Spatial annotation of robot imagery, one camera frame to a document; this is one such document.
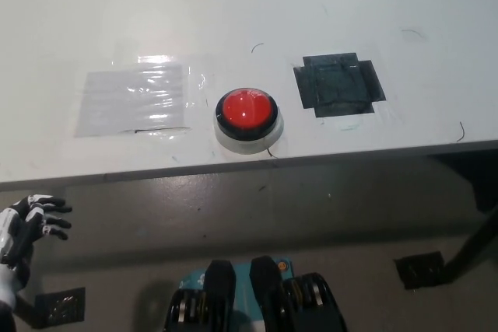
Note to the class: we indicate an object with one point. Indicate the black metal table leg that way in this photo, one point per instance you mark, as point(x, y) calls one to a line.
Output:
point(472, 244)

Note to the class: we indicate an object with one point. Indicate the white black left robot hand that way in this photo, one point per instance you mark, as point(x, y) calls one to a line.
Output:
point(24, 227)

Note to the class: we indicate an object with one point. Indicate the black floor tape marker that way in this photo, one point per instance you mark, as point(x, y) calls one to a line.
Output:
point(423, 270)
point(62, 308)

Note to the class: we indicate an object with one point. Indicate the red dome push button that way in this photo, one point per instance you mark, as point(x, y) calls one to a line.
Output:
point(246, 114)

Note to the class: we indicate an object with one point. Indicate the clear plastic tape film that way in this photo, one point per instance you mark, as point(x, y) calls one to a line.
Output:
point(196, 83)

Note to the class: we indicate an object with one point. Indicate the black tape square patch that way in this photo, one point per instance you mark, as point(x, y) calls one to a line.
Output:
point(338, 85)

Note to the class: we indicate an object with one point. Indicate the black teal robot body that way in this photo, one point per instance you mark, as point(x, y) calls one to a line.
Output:
point(257, 301)

